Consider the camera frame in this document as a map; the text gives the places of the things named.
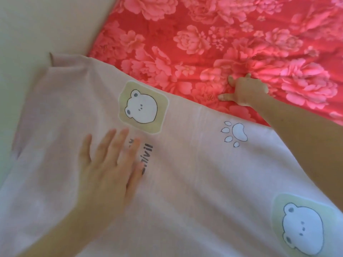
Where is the person's left hand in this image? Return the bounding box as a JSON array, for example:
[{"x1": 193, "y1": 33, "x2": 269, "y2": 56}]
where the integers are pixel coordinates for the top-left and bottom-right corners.
[{"x1": 78, "y1": 127, "x2": 146, "y2": 229}]

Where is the person's right hand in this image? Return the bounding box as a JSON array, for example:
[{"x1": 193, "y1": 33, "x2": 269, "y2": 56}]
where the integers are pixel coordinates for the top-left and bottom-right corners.
[{"x1": 217, "y1": 72, "x2": 270, "y2": 108}]

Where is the pink bear print bedsheet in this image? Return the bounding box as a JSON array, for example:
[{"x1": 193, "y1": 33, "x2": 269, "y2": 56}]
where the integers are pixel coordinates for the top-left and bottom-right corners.
[{"x1": 0, "y1": 53, "x2": 343, "y2": 257}]

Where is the person's right forearm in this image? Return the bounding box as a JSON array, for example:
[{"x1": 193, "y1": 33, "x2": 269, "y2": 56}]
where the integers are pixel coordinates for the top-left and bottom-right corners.
[{"x1": 249, "y1": 94, "x2": 343, "y2": 212}]

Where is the red floral mattress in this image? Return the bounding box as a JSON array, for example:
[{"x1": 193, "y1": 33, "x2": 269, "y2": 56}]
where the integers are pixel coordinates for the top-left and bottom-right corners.
[{"x1": 88, "y1": 0, "x2": 343, "y2": 127}]

